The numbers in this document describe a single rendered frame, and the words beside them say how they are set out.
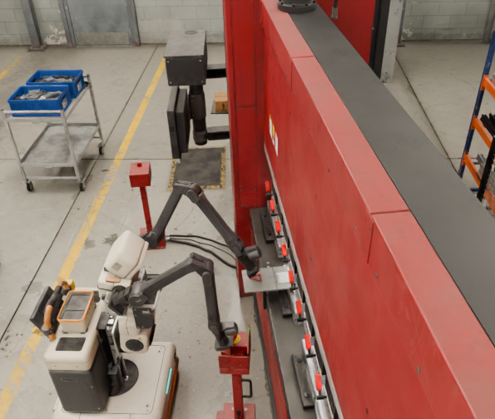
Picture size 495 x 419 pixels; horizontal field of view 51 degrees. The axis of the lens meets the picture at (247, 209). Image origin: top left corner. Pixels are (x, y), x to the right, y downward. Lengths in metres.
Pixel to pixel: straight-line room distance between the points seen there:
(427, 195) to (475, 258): 0.24
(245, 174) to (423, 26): 6.76
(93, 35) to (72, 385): 7.62
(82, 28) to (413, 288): 9.26
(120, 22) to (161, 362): 7.20
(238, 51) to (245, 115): 0.41
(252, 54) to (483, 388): 2.53
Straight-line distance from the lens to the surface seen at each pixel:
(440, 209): 1.33
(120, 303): 2.64
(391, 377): 1.35
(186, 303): 4.27
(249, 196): 3.64
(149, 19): 9.70
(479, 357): 1.02
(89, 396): 3.27
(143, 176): 4.35
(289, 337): 2.84
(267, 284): 2.93
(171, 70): 3.36
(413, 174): 1.45
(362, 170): 1.44
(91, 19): 9.92
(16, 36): 10.56
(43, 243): 5.19
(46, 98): 5.54
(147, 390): 3.45
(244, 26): 3.12
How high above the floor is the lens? 3.05
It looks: 36 degrees down
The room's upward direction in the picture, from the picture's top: 2 degrees counter-clockwise
